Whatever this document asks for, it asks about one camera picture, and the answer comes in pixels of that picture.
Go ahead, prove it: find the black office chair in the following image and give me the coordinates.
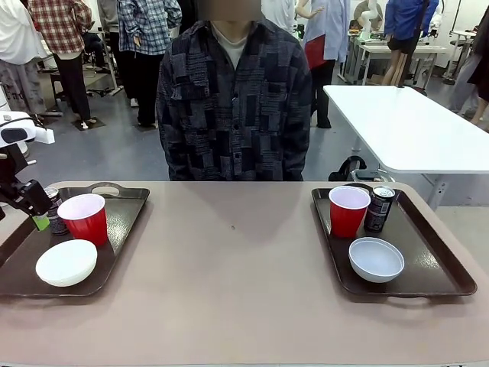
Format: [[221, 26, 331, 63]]
[[82, 32, 115, 96]]

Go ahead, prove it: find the grey-blue bowl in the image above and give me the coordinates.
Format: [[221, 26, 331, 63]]
[[348, 236, 406, 284]]

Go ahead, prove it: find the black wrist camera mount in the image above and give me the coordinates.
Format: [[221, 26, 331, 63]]
[[0, 147, 29, 185]]

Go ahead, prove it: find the person in patchwork shirt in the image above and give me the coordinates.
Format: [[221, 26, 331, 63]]
[[155, 0, 313, 182]]

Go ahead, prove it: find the grey background desk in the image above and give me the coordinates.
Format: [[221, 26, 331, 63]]
[[343, 40, 449, 86]]

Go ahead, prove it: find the dark brown serving tray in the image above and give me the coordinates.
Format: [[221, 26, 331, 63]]
[[310, 183, 478, 307], [0, 181, 151, 299]]

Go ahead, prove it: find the person's right forearm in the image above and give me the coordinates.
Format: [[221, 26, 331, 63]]
[[156, 125, 181, 182]]

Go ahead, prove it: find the white standing desk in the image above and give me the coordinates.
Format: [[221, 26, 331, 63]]
[[442, 28, 478, 84]]

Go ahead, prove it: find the person in dark top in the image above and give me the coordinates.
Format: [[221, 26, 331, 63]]
[[446, 22, 489, 125]]

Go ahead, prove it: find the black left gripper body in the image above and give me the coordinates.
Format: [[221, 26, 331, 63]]
[[0, 178, 53, 218]]

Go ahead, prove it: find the red plastic cup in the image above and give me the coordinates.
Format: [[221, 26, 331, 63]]
[[57, 193, 108, 247], [328, 185, 372, 239]]

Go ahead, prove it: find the person's left forearm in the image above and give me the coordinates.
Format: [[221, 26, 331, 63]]
[[289, 125, 313, 182]]

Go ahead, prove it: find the dark mannequin base plate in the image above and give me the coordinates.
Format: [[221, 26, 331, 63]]
[[71, 116, 106, 132]]

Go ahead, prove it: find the white bowl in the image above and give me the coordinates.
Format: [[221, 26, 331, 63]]
[[35, 239, 99, 287]]

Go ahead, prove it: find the white folding table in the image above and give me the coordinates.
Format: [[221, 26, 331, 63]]
[[322, 84, 489, 210]]

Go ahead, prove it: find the black bag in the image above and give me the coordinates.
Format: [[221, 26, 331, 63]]
[[328, 155, 398, 184]]

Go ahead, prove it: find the black drink can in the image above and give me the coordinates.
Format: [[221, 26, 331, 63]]
[[42, 187, 70, 236], [363, 185, 397, 233]]

